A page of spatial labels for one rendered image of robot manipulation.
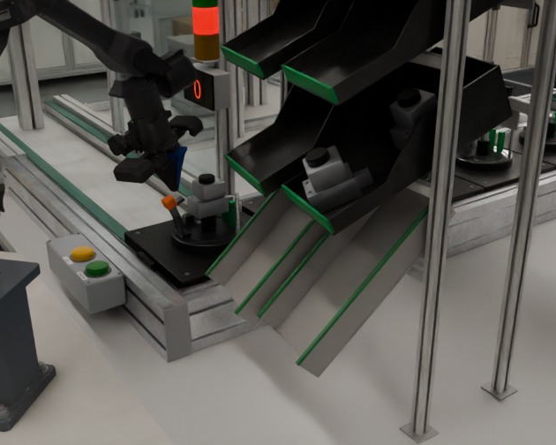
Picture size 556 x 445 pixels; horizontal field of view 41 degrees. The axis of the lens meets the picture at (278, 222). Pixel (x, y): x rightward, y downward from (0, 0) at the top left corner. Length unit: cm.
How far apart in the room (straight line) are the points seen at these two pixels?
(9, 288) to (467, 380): 71
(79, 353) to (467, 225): 82
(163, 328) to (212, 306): 9
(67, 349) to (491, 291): 79
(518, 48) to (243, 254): 561
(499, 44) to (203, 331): 542
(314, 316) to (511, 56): 567
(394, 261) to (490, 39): 544
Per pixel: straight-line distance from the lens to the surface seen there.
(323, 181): 91
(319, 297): 105
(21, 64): 228
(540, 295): 150
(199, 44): 149
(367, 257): 103
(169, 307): 120
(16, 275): 114
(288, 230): 115
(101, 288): 131
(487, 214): 165
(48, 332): 138
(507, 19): 647
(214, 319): 126
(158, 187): 179
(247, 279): 115
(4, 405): 118
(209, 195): 134
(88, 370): 126
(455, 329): 135
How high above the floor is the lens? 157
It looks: 24 degrees down
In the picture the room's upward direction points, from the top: straight up
